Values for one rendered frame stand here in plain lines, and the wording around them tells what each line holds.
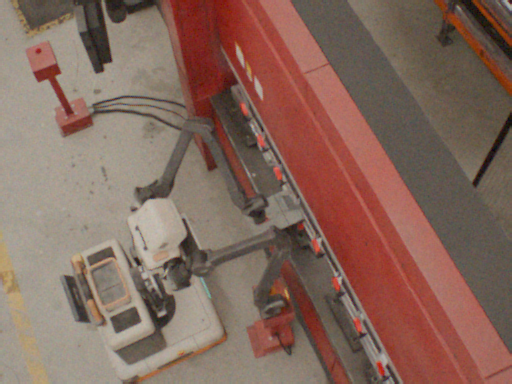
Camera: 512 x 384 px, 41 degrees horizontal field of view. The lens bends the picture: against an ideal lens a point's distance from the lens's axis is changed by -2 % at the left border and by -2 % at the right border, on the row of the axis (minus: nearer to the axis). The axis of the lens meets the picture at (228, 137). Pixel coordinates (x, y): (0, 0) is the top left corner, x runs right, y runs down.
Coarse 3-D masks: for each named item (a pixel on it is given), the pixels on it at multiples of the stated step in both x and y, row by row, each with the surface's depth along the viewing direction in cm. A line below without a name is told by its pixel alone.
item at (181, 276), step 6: (180, 264) 310; (174, 270) 309; (180, 270) 307; (186, 270) 306; (174, 276) 308; (180, 276) 307; (186, 276) 307; (174, 282) 307; (180, 282) 308; (186, 282) 311
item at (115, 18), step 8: (72, 0) 315; (80, 0) 315; (88, 0) 317; (96, 0) 318; (104, 0) 380; (112, 0) 378; (120, 0) 383; (112, 8) 383; (120, 8) 386; (112, 16) 389; (120, 16) 390
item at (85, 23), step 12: (84, 12) 337; (96, 12) 340; (84, 24) 333; (96, 24) 336; (84, 36) 334; (96, 36) 341; (108, 36) 369; (96, 48) 349; (108, 48) 354; (96, 60) 352; (108, 60) 359; (96, 72) 360
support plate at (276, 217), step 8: (280, 192) 347; (272, 200) 346; (280, 200) 345; (272, 208) 344; (248, 216) 342; (272, 216) 341; (280, 216) 341; (288, 216) 341; (296, 216) 340; (248, 224) 340; (264, 224) 340; (272, 224) 339; (280, 224) 339; (288, 224) 339; (256, 232) 338
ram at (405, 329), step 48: (240, 0) 276; (240, 48) 314; (288, 96) 264; (288, 144) 297; (336, 192) 252; (336, 240) 282; (384, 240) 221; (384, 288) 240; (384, 336) 267; (432, 336) 209
